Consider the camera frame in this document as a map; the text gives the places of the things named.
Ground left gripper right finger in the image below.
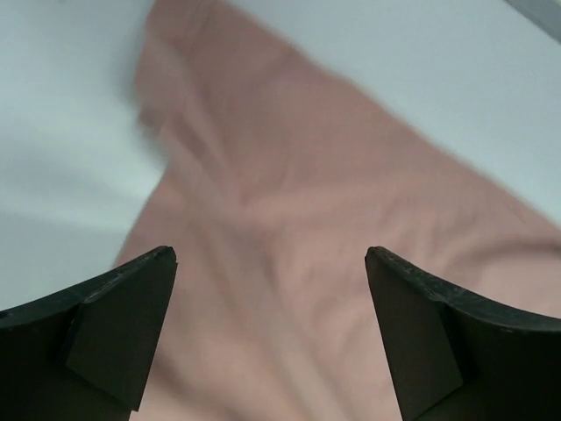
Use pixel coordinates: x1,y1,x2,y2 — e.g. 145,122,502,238
365,246,560,420

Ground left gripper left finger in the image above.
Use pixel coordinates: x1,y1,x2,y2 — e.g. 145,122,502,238
1,246,177,421

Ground pink printed t-shirt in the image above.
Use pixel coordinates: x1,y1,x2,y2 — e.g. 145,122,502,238
120,1,560,420

